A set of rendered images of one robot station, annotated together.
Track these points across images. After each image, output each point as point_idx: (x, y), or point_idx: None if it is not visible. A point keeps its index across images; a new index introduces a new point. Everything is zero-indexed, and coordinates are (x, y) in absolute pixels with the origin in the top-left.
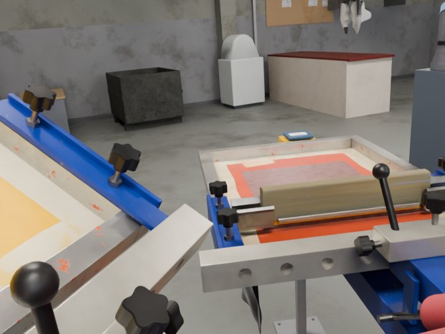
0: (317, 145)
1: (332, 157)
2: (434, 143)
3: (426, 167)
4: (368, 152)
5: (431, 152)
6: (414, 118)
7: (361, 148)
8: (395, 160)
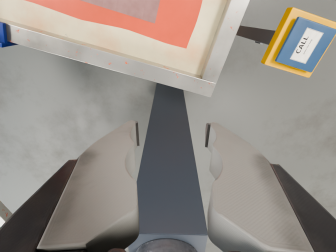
0: (220, 23)
1: (178, 20)
2: (160, 160)
3: (169, 144)
4: (145, 61)
5: (163, 154)
6: (192, 177)
7: (166, 67)
8: (81, 51)
